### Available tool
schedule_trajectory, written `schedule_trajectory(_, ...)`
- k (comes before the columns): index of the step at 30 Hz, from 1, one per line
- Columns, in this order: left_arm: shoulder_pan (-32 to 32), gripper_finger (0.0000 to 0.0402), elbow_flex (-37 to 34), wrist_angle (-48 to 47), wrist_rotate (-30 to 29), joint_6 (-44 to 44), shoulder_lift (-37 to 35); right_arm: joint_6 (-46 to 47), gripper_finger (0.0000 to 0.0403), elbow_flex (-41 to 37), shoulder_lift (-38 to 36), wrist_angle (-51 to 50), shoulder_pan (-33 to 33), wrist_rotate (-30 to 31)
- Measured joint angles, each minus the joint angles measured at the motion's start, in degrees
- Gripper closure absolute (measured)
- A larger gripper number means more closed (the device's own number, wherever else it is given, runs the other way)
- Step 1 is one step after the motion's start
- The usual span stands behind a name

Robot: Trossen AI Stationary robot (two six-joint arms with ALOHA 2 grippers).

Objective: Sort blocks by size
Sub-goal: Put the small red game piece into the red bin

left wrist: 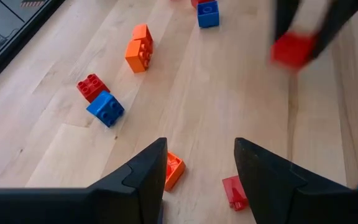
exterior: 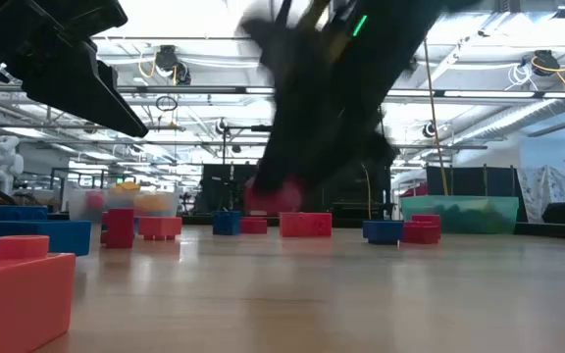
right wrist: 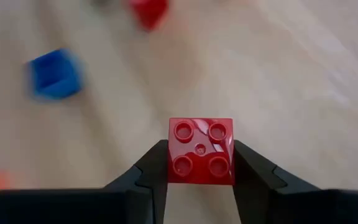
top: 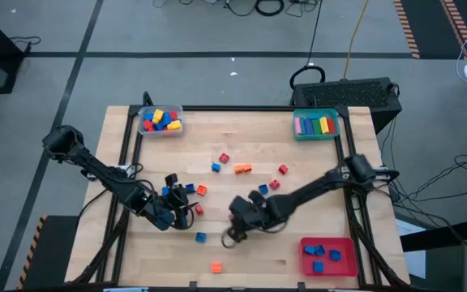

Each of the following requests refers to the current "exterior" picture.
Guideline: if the grey beam with light strip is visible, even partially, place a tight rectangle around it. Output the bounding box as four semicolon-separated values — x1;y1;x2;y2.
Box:
0;82;565;102

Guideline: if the teal plastic bin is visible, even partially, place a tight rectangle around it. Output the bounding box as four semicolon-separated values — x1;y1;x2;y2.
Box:
399;194;521;235

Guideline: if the blue small block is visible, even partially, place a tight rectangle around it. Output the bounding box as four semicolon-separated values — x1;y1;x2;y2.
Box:
0;204;49;223
361;220;405;246
0;220;92;257
212;210;242;236

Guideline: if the tall black panel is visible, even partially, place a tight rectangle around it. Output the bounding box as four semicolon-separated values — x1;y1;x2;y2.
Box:
311;155;392;217

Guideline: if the yellow cable connector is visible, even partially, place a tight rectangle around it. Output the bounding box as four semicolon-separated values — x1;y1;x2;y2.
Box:
329;31;352;63

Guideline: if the red background object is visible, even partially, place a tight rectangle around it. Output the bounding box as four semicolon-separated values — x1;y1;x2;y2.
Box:
399;182;430;198

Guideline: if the white humanoid robot figure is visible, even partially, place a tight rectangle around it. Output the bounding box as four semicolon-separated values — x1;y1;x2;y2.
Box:
0;135;26;197

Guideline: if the yellow ceiling cable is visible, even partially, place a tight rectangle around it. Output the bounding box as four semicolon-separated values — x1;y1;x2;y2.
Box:
136;46;157;79

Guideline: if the black ceiling cable reel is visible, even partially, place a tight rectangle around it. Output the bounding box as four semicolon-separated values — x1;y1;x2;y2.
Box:
532;48;561;77
154;44;192;87

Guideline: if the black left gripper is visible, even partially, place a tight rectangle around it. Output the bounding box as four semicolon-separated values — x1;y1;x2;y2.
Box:
0;0;150;139

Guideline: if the black partition screen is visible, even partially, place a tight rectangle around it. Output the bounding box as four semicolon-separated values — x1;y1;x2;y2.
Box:
427;165;518;198
201;163;264;213

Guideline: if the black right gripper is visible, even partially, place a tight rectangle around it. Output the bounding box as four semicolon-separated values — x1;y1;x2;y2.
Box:
239;0;402;195

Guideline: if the yellow hanging cable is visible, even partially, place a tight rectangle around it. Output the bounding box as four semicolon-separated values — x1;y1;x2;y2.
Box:
422;38;450;197

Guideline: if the black hanging cable loop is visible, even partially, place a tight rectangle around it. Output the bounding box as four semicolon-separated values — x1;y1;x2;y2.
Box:
155;94;180;128

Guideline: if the white patterned cloth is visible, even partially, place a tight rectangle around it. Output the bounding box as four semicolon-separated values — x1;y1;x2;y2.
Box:
516;165;565;213

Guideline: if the red one-stud block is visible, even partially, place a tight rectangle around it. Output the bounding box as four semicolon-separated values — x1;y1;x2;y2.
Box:
84;191;107;212

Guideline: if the clear plastic bin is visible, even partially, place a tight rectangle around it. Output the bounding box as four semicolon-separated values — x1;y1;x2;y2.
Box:
67;188;181;221

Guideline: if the thin yellow cable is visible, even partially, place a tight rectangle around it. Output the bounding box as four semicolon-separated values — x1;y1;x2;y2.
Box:
360;164;373;220

